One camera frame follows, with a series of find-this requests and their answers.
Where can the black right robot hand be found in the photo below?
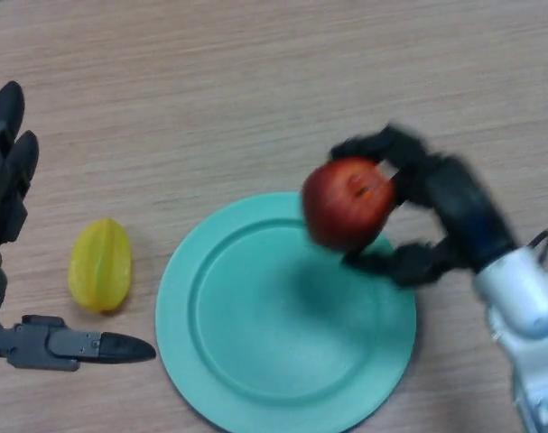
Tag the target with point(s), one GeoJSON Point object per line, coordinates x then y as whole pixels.
{"type": "Point", "coordinates": [463, 212]}

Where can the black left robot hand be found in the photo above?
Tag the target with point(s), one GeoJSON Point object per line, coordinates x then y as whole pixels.
{"type": "Point", "coordinates": [2, 194]}

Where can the red apple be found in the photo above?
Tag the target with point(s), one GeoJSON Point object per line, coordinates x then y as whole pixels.
{"type": "Point", "coordinates": [346, 207]}

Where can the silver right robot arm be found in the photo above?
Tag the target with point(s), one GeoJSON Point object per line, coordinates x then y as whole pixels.
{"type": "Point", "coordinates": [526, 306]}

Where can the green round plate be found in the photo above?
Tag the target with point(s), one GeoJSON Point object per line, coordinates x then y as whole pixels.
{"type": "Point", "coordinates": [273, 325]}

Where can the yellow starfruit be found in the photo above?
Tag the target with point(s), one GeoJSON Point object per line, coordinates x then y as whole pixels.
{"type": "Point", "coordinates": [101, 266]}

